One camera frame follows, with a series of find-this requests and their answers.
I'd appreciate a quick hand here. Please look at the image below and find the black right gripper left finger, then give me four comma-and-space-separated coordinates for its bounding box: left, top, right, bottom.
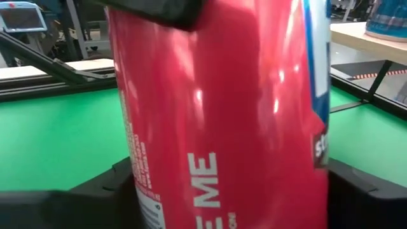
69, 155, 146, 229

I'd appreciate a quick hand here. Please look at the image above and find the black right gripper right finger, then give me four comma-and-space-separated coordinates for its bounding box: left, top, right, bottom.
327, 158, 407, 229

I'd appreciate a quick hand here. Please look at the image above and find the wooden shelf with black frame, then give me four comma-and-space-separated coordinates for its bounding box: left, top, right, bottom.
329, 21, 407, 114

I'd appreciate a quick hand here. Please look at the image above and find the grey-framed tablet screen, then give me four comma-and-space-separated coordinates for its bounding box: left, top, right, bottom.
0, 1, 48, 33

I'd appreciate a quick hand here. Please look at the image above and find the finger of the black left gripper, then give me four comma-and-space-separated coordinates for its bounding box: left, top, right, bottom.
95, 0, 204, 32

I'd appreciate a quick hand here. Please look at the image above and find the green table mat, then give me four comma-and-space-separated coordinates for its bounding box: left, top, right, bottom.
0, 85, 407, 191

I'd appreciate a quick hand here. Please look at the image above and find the red Fanta soda can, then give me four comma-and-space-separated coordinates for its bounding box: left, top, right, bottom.
106, 0, 331, 229

